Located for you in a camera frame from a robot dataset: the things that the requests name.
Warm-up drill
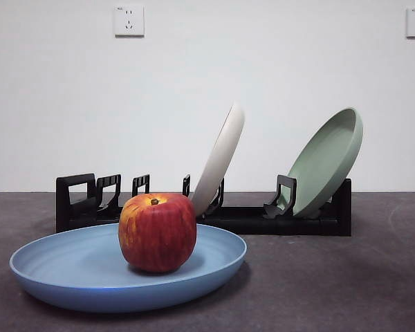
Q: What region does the blue plate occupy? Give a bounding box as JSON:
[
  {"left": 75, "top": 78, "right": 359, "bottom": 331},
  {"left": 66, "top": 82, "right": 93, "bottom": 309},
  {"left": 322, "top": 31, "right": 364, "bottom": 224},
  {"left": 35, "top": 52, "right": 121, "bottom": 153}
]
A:
[{"left": 9, "top": 223, "right": 248, "bottom": 314}]

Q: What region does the green plate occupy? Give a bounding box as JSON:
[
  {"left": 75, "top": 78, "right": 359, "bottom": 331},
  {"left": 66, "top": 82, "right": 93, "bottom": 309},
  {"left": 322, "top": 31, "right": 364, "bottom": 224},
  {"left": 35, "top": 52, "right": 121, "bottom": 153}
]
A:
[{"left": 286, "top": 107, "right": 365, "bottom": 219}]

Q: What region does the black plate rack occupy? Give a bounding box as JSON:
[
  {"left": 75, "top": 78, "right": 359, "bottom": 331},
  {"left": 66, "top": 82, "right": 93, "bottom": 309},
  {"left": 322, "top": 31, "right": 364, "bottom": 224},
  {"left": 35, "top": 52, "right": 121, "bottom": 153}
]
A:
[{"left": 55, "top": 172, "right": 353, "bottom": 238}]

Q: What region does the white plate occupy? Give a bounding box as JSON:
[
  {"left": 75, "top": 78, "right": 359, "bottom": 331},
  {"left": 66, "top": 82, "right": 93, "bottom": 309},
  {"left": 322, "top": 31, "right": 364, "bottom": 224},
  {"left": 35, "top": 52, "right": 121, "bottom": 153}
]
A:
[{"left": 190, "top": 103, "right": 246, "bottom": 218}]

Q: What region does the red yellow apple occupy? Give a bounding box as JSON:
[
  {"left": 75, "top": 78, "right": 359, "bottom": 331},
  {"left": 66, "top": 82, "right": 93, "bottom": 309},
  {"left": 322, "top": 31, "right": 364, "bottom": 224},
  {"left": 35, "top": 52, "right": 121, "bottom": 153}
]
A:
[{"left": 118, "top": 192, "right": 197, "bottom": 274}]

